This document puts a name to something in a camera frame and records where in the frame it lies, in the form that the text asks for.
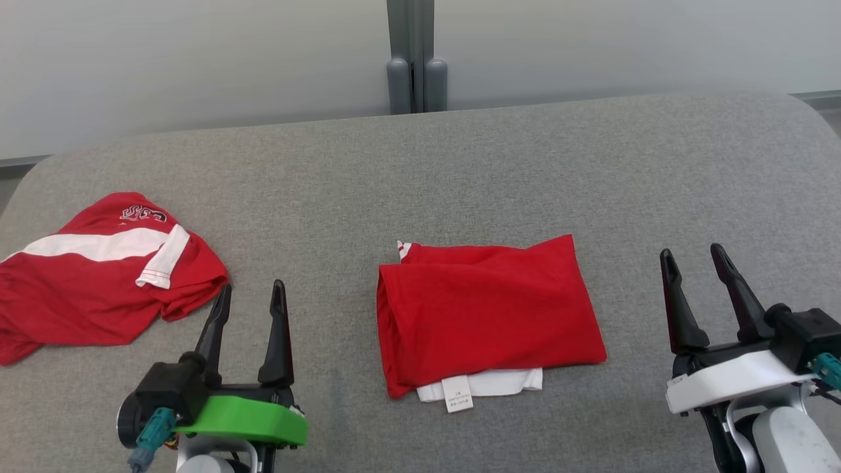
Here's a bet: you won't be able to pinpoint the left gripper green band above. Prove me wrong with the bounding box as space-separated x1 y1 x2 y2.
174 280 309 450

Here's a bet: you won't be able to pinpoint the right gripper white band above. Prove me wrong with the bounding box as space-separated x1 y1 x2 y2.
660 243 817 415

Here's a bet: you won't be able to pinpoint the red shorts with white stripe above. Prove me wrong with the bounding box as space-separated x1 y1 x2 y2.
0 192 231 366

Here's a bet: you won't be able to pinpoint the red and white T-shirt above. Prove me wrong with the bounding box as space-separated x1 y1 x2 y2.
376 234 608 413

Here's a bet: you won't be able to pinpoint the grey fabric sofa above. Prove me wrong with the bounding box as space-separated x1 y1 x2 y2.
0 92 841 473

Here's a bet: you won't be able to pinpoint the teal left camera cable connector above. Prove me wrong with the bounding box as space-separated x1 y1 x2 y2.
128 407 178 473

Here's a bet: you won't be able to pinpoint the teal camera cable connector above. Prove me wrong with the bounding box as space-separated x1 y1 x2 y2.
128 407 178 473
809 352 841 392

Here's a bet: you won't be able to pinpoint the teal right camera cable connector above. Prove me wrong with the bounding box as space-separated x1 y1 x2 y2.
809 352 841 392

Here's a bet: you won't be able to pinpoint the grey partition post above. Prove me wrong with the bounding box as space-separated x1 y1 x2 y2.
386 0 449 114

